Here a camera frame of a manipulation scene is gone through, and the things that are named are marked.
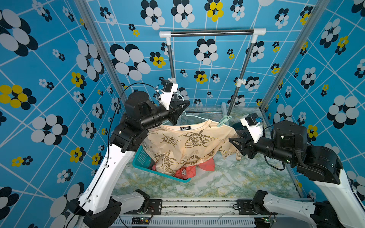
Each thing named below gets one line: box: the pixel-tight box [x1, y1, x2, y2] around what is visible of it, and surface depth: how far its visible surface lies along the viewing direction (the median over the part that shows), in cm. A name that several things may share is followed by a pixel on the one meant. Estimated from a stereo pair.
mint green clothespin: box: [216, 114, 232, 128], surface depth 55 cm
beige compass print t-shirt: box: [141, 119, 243, 176], surface depth 67 cm
